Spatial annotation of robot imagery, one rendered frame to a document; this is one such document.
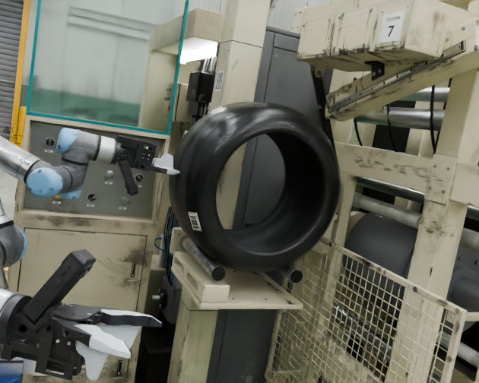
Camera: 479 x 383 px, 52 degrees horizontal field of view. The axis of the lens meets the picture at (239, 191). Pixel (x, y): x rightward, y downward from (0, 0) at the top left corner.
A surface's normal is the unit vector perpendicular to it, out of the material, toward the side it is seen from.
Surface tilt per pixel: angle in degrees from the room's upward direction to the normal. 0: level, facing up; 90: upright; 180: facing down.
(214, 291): 90
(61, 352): 82
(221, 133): 62
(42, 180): 90
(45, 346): 82
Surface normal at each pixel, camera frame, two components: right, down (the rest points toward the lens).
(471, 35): -0.91, -0.10
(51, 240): 0.38, 0.19
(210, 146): -0.28, -0.28
